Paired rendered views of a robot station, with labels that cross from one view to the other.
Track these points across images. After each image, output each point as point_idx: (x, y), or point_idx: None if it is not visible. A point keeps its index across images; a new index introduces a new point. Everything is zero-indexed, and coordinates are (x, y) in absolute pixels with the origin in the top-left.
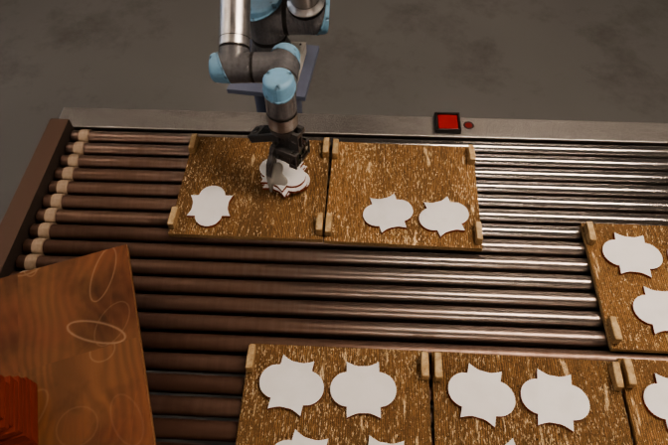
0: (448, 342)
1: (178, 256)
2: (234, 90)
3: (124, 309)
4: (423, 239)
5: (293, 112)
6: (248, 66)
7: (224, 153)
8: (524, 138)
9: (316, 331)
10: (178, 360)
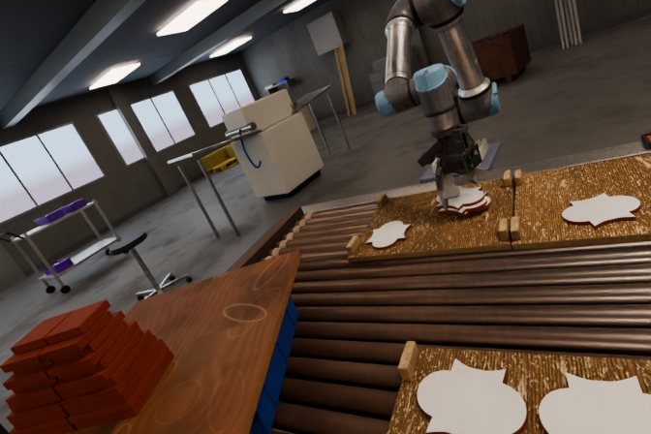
0: None
1: (354, 277)
2: (425, 179)
3: (275, 294)
4: None
5: (449, 103)
6: (406, 86)
7: (407, 202)
8: None
9: (510, 339)
10: (326, 365)
